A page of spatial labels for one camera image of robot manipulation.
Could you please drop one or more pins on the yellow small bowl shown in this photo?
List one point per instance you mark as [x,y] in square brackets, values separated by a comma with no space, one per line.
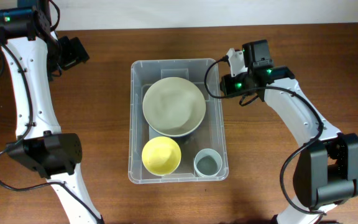
[161,156]

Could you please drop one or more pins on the grey plastic cup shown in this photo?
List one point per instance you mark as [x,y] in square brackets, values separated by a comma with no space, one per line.
[208,163]

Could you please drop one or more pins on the clear plastic storage bin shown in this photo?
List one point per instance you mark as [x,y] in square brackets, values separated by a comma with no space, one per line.
[210,134]

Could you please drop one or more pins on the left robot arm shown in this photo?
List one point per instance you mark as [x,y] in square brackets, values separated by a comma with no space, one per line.
[35,55]

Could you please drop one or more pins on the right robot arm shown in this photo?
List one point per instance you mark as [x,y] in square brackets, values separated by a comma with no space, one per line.
[326,174]

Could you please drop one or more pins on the blue large bowl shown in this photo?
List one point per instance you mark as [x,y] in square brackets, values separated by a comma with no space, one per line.
[178,132]

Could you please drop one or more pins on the beige large bowl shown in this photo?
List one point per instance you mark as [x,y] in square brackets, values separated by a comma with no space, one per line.
[173,103]

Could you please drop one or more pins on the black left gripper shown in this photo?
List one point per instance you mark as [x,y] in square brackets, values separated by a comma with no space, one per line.
[77,53]

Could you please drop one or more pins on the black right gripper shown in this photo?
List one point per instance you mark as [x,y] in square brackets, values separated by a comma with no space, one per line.
[227,89]

